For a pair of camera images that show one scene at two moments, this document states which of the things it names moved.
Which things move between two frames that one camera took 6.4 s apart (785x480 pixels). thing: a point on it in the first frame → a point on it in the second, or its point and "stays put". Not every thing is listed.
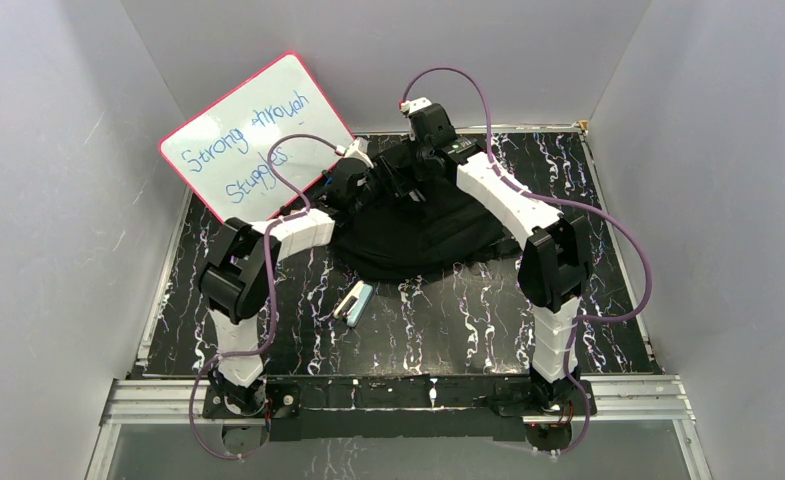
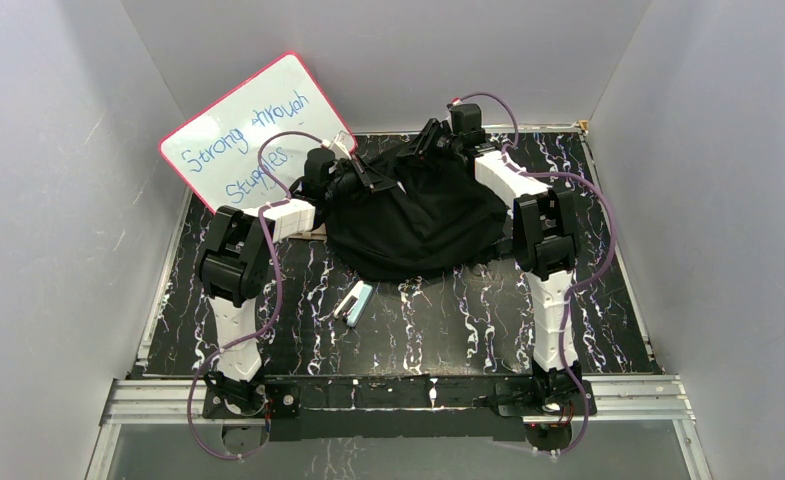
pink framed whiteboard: [224, 153] stays put
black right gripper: [421, 173] → [418, 152]
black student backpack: [455, 224] stays put
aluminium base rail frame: [619, 399] stays put
